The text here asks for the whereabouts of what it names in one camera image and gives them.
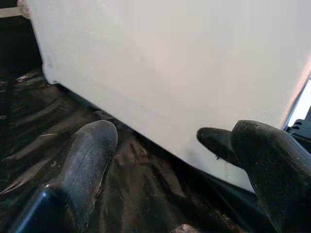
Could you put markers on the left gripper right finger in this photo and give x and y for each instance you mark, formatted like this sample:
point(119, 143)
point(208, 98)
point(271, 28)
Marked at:
point(279, 174)

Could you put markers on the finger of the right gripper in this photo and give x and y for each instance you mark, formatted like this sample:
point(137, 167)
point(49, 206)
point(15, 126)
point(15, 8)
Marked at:
point(216, 140)

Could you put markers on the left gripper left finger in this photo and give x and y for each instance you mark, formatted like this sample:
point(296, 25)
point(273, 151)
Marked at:
point(80, 170)

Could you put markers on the black plastic table cover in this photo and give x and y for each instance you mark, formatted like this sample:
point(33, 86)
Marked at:
point(145, 194)

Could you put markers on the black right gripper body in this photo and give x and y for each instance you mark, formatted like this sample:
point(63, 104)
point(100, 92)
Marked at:
point(300, 129)

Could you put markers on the white plastic children table top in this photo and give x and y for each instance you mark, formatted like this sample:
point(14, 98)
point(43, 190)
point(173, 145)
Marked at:
point(158, 72)

